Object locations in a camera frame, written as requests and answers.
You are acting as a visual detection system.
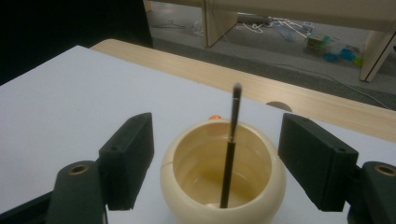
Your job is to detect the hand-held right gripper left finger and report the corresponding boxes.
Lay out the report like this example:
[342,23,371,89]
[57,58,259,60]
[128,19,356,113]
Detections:
[98,112,155,211]

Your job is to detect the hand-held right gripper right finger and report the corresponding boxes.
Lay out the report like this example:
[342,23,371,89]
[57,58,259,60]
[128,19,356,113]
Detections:
[277,112,360,213]

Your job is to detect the cream ribbed holder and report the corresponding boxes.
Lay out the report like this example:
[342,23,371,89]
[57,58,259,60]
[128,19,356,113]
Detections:
[160,119,288,224]

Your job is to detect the black pen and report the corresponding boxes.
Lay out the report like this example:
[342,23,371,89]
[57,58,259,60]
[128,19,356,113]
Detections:
[219,82,243,209]

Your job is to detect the white board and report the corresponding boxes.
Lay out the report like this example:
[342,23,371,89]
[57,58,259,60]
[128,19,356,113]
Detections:
[0,45,396,224]

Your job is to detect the colourful plastic toys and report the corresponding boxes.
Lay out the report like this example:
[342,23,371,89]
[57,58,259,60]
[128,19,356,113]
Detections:
[305,32,364,69]

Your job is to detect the wooden table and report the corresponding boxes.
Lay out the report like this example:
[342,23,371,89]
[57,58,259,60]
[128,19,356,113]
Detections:
[90,38,396,144]

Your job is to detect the light blue plastic item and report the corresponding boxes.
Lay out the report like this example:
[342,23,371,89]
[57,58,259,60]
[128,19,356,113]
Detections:
[271,20,307,43]

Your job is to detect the beige wooden shelf unit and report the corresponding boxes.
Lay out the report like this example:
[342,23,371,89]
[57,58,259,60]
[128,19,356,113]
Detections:
[143,0,396,83]

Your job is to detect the table cable grommet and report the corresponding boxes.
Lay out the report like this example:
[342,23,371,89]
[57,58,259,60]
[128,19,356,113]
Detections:
[265,101,293,113]

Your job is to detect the white rope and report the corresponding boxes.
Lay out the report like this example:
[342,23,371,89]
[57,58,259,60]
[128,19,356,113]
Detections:
[235,21,266,35]

